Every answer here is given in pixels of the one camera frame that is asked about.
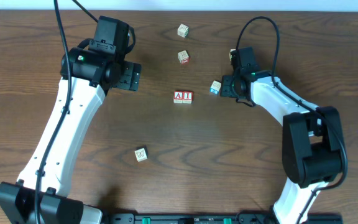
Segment blue number 2 block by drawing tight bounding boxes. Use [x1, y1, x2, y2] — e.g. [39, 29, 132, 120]
[209, 80, 222, 95]

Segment red letter I block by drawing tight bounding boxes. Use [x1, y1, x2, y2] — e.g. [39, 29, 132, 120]
[183, 91, 193, 104]

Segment red letter A block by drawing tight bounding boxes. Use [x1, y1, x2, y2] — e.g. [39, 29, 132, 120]
[173, 91, 183, 104]

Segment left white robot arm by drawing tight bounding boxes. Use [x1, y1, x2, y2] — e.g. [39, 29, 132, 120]
[0, 47, 142, 223]

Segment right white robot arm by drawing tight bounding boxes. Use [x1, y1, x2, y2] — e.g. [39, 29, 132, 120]
[221, 70, 347, 223]

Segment right plain wooden block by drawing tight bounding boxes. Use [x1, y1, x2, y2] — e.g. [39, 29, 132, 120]
[229, 49, 236, 61]

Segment plain wooden block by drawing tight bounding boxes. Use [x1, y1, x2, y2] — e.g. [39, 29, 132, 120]
[177, 24, 189, 38]
[229, 49, 236, 61]

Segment wooden block with red side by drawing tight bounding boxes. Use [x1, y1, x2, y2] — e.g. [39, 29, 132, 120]
[178, 50, 190, 64]

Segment top plain wooden block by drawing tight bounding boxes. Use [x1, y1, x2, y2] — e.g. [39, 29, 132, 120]
[177, 24, 189, 38]

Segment butterfly wooden block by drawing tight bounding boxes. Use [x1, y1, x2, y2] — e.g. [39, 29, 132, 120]
[134, 147, 148, 162]

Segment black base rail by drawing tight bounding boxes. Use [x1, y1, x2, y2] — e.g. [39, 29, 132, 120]
[82, 203, 344, 224]

